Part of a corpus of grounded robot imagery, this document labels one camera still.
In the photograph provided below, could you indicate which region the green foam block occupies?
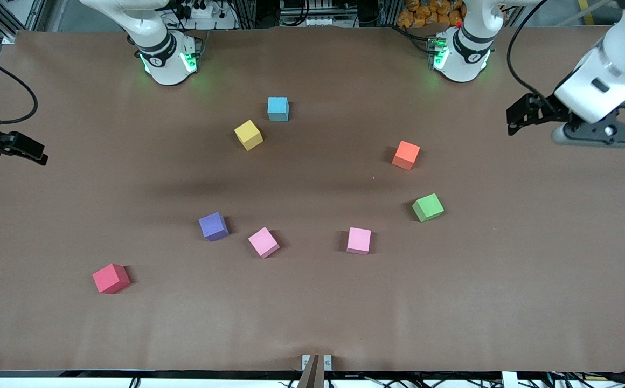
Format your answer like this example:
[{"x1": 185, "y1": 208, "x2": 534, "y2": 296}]
[{"x1": 412, "y1": 193, "x2": 445, "y2": 223}]

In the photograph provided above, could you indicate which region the pink foam block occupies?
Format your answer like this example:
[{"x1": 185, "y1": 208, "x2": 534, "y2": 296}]
[
  {"x1": 346, "y1": 227, "x2": 372, "y2": 255},
  {"x1": 248, "y1": 227, "x2": 281, "y2": 259}
]

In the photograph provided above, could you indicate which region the purple foam block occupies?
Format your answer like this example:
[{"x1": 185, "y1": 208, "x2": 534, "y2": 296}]
[{"x1": 198, "y1": 212, "x2": 230, "y2": 242}]

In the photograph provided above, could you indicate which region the yellow foam block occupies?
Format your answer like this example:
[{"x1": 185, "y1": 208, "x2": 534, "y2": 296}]
[{"x1": 234, "y1": 120, "x2": 264, "y2": 151}]

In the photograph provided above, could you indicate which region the blue foam block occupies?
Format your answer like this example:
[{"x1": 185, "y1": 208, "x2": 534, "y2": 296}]
[{"x1": 267, "y1": 96, "x2": 290, "y2": 122}]

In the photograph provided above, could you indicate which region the orange foam block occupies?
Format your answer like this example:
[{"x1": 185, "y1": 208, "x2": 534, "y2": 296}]
[{"x1": 391, "y1": 140, "x2": 421, "y2": 171}]

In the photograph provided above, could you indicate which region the pile of orange objects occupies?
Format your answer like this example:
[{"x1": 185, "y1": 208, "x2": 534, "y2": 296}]
[{"x1": 397, "y1": 0, "x2": 467, "y2": 29}]

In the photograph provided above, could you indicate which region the red foam block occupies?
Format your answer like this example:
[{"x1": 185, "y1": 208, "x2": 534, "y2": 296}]
[{"x1": 92, "y1": 263, "x2": 131, "y2": 295}]

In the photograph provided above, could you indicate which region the brown table mat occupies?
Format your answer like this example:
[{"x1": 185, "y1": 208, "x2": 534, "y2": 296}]
[{"x1": 0, "y1": 26, "x2": 625, "y2": 372}]

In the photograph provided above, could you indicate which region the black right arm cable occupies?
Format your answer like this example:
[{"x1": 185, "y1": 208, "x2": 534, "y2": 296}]
[{"x1": 0, "y1": 54, "x2": 39, "y2": 126}]

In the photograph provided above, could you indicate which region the aluminium frame post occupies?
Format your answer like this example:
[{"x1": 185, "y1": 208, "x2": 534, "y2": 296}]
[{"x1": 0, "y1": 0, "x2": 49, "y2": 45}]

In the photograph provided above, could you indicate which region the silver bracket plate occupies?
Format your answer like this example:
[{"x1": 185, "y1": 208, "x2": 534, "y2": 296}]
[{"x1": 302, "y1": 354, "x2": 332, "y2": 371}]

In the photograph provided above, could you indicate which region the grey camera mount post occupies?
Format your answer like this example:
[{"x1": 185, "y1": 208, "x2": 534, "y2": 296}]
[{"x1": 297, "y1": 354, "x2": 325, "y2": 388}]

